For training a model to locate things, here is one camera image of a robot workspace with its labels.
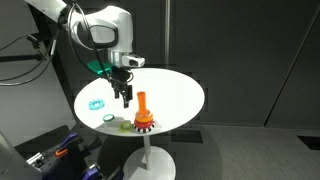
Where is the dark green thin ring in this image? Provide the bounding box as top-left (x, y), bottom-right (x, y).
top-left (102, 113), bottom-right (116, 123)

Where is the red donut ring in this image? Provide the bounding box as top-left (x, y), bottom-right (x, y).
top-left (133, 118), bottom-right (156, 131)

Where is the black horizontal bar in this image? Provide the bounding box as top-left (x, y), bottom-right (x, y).
top-left (0, 53), bottom-right (44, 64)

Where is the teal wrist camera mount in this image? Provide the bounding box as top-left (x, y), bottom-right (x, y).
top-left (86, 59), bottom-right (115, 78)

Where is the lime green donut ring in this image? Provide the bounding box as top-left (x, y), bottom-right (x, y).
top-left (117, 120), bottom-right (134, 134)

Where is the blue dotted donut ring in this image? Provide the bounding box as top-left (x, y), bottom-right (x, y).
top-left (87, 98), bottom-right (106, 112)

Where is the black white striped ring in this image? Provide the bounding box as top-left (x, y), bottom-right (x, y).
top-left (132, 122), bottom-right (157, 135)

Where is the orange donut ring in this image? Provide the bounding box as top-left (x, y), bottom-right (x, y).
top-left (134, 110), bottom-right (155, 124)

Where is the orange stacking toy pole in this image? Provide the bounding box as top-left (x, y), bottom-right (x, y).
top-left (136, 91), bottom-right (150, 115)

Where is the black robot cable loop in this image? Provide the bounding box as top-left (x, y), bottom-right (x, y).
top-left (65, 2), bottom-right (116, 84)

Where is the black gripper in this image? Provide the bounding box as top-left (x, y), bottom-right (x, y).
top-left (108, 66), bottom-right (135, 110)

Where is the white round pedestal table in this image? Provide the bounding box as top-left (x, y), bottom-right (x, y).
top-left (73, 67), bottom-right (206, 180)

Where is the blue orange bar clamp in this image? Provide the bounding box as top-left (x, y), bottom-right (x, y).
top-left (80, 164), bottom-right (102, 180)
top-left (53, 131), bottom-right (83, 158)

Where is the black hanging cable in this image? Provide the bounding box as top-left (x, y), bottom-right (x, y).
top-left (0, 33), bottom-right (58, 87)

